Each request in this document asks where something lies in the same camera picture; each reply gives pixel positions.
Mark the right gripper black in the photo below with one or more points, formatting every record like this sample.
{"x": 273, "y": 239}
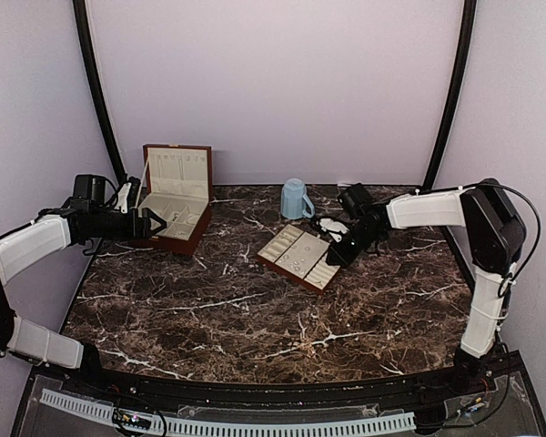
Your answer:
{"x": 344, "y": 259}

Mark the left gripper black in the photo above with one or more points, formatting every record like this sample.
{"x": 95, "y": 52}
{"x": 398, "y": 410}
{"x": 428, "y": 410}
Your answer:
{"x": 143, "y": 224}

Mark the brown jewelry tray cream lining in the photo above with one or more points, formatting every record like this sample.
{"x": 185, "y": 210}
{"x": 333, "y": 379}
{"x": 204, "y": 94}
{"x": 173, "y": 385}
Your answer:
{"x": 300, "y": 257}

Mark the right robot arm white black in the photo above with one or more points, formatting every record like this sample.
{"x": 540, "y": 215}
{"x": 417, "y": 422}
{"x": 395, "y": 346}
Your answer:
{"x": 496, "y": 234}

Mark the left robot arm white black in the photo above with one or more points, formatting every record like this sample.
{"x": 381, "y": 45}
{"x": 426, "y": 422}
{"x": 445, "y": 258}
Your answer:
{"x": 39, "y": 243}

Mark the brown jewelry box cream lining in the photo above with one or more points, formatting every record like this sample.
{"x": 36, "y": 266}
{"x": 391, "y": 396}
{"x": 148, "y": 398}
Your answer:
{"x": 179, "y": 188}

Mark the light blue mug upside down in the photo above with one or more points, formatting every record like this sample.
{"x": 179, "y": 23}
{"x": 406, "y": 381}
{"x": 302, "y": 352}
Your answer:
{"x": 295, "y": 203}

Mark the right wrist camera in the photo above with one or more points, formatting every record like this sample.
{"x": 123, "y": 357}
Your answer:
{"x": 354, "y": 199}

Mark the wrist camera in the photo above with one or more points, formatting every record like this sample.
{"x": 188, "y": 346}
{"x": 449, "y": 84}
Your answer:
{"x": 354, "y": 199}
{"x": 99, "y": 194}

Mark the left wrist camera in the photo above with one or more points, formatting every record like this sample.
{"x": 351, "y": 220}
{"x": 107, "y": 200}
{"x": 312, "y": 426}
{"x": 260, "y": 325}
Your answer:
{"x": 99, "y": 194}

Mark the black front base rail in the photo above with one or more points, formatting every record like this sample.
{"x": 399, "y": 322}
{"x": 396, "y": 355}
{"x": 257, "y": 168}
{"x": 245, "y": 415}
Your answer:
{"x": 416, "y": 390}

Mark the white slotted cable duct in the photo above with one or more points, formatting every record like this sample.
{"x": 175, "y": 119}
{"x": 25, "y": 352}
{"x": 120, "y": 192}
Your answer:
{"x": 225, "y": 424}

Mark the left black frame post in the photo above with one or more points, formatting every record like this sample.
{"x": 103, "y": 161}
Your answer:
{"x": 88, "y": 54}

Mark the black frame post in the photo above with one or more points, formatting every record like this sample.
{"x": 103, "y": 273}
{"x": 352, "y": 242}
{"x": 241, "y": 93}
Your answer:
{"x": 453, "y": 95}
{"x": 88, "y": 54}

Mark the right black frame post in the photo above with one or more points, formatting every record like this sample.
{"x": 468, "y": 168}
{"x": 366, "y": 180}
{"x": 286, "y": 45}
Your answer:
{"x": 453, "y": 95}

